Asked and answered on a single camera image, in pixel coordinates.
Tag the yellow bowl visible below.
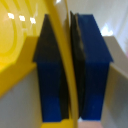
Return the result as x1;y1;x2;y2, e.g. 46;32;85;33
0;0;83;128

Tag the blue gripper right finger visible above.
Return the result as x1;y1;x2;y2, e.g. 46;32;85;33
69;11;128;128

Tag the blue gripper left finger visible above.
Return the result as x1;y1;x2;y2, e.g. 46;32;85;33
0;13;71;128

